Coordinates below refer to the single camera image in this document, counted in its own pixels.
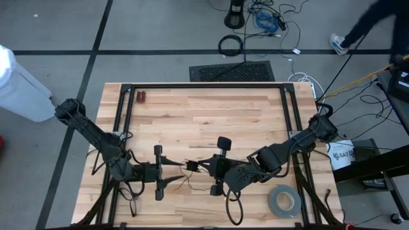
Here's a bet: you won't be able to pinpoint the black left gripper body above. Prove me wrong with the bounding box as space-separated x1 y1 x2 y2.
140 145 164 201

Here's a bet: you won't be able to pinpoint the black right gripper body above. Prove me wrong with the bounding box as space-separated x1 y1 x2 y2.
210 136 239 196

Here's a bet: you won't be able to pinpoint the long thin black cord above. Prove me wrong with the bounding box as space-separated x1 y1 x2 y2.
173 165 212 192

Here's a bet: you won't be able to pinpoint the grey tape roll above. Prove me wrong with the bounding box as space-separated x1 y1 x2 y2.
266 184 302 220

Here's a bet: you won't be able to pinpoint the black perforated floor mat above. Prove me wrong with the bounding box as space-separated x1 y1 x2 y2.
188 60 276 83

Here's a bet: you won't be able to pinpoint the white paper label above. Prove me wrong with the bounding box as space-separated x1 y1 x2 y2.
326 139 357 171

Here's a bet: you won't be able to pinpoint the white power strip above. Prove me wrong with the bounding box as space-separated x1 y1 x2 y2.
309 81 319 100

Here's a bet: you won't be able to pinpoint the black cylindrical stand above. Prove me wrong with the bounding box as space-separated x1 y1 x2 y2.
223 0 246 30

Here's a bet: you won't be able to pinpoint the white plastic bin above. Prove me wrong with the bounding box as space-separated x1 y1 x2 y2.
0 44 57 123

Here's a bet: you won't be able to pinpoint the black power strip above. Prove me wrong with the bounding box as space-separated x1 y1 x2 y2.
272 13 287 31

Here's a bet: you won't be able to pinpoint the grey side desk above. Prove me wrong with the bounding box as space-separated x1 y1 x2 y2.
376 54 409 138

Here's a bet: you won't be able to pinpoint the person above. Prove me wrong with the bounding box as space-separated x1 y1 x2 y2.
330 0 409 63

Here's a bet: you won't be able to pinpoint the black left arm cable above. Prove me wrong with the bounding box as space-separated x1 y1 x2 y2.
120 149 146 197

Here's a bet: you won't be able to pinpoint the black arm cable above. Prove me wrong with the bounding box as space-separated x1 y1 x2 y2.
120 149 146 197
225 174 245 226

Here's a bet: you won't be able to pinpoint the small black looped cord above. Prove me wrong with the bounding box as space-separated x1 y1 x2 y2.
118 188 139 218

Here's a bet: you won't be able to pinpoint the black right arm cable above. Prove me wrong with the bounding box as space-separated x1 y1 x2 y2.
225 174 245 226

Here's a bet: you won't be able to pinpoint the brown-tipped black cable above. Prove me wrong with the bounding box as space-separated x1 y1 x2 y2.
323 188 334 212

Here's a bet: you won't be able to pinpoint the coiled black floor cable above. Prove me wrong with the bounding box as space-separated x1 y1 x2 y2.
218 34 245 58

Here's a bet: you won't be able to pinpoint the black cart frame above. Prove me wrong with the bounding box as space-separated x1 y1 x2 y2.
332 137 409 192

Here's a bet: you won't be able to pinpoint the blue coiled floor cable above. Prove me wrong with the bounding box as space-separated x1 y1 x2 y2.
254 11 280 34

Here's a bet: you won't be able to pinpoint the thin black floor cable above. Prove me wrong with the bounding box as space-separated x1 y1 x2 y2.
318 33 368 100

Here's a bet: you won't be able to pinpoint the tangled black floor cables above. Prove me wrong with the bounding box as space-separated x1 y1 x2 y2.
207 0 303 65

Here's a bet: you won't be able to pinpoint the yellow power cord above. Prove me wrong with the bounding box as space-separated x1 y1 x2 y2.
318 54 409 100

